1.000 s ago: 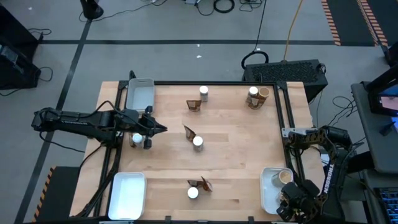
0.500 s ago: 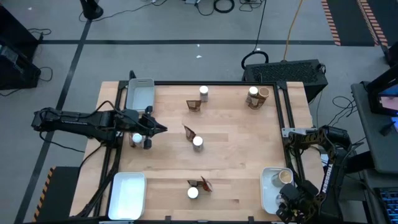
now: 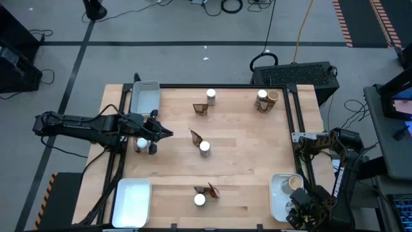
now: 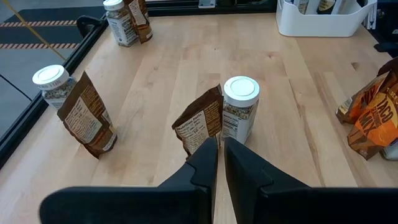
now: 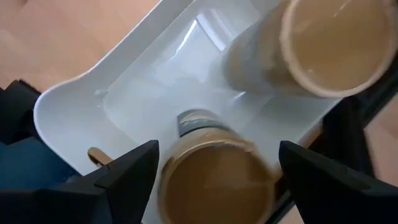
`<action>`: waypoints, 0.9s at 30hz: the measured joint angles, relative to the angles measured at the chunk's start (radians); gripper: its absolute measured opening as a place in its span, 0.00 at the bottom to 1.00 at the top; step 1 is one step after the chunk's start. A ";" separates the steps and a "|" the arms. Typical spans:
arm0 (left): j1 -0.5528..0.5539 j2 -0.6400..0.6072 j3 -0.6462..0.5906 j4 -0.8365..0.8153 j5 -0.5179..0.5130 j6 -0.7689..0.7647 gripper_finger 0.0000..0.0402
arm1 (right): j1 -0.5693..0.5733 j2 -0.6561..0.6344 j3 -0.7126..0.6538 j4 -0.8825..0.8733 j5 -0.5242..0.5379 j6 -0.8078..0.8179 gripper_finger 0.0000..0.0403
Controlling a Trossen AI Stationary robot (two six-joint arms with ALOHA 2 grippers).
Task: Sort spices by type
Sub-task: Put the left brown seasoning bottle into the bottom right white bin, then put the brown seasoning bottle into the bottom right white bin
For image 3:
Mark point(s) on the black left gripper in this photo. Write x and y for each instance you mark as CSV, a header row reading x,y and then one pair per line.
x,y
145,127

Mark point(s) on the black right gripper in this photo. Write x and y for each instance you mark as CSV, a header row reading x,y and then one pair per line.
x,y
313,209

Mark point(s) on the bagel sesame seasoning jar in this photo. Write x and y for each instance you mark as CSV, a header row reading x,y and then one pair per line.
x,y
199,199
204,148
142,143
211,96
261,96

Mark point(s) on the taco seasoning mix packet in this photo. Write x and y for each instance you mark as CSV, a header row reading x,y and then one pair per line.
x,y
264,108
200,109
214,190
195,138
200,189

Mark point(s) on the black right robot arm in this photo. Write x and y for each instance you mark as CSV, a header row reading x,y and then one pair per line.
x,y
341,180

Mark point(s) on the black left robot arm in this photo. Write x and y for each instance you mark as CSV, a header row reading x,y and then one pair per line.
x,y
80,124

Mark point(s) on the white plastic bin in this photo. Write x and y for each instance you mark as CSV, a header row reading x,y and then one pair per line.
x,y
132,203
277,199

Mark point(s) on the light gray plastic bin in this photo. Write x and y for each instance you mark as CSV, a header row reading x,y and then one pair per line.
x,y
145,100

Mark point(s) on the backlit keyboard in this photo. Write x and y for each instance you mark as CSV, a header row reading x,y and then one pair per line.
x,y
402,212

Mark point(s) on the gray desk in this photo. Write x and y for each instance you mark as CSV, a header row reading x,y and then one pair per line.
x,y
386,145

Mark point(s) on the black mat orange striped edge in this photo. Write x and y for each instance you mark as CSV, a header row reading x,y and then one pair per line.
x,y
363,19
64,199

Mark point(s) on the black mesh computer case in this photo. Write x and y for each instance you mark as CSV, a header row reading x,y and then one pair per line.
x,y
296,75

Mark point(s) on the small black desk device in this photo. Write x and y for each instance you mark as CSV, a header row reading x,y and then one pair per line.
x,y
402,132

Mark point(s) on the black stand base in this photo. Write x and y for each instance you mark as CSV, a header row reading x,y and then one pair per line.
x,y
95,11

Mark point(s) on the black equipment case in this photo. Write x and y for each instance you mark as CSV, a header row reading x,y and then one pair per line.
x,y
13,29
16,74

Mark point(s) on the black aluminium table frame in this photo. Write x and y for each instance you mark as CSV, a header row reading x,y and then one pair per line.
x,y
225,86

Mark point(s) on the desk monitor black frame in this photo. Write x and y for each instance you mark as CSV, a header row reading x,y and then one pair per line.
x,y
391,96

